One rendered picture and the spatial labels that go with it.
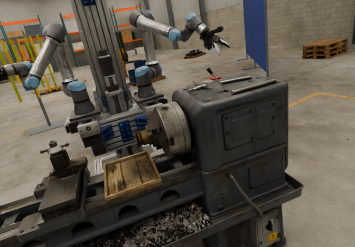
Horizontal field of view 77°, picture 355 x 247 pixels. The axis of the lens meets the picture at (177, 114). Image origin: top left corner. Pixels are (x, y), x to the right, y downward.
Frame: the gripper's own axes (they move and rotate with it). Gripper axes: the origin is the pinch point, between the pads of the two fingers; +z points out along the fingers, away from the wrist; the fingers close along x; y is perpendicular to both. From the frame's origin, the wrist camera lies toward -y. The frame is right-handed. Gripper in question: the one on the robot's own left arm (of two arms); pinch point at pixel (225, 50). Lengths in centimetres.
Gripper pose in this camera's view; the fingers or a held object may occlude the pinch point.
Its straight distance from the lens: 160.1
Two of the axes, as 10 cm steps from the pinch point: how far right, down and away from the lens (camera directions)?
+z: 6.6, 7.4, -0.8
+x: -6.2, 4.8, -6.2
